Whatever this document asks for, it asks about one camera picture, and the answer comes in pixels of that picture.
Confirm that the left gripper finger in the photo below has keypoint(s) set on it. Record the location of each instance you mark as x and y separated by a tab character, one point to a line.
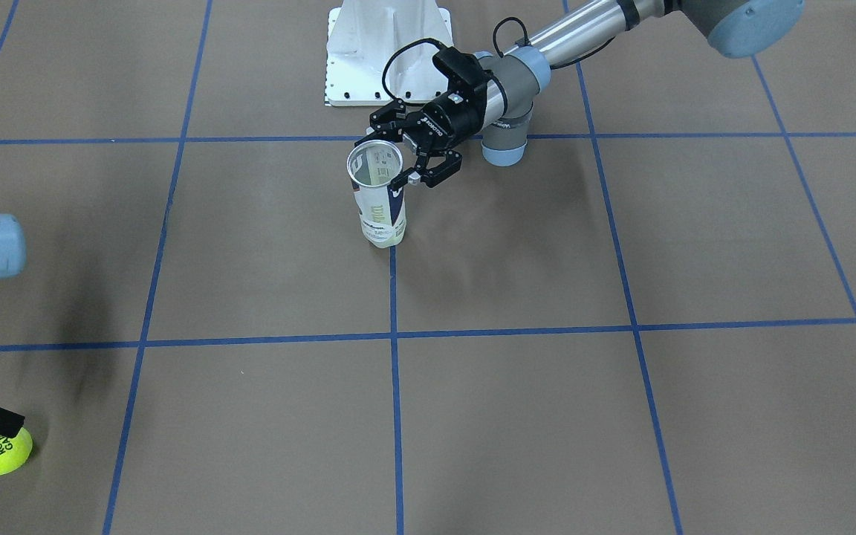
420	173
390	123

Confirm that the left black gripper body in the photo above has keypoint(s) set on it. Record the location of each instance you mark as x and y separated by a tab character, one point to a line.
452	121

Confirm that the white blue tennis ball can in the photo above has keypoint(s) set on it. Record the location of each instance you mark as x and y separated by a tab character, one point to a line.
380	197

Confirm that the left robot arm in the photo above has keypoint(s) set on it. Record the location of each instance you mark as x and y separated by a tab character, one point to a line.
734	28

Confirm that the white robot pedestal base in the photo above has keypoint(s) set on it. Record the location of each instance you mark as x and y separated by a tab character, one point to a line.
378	51

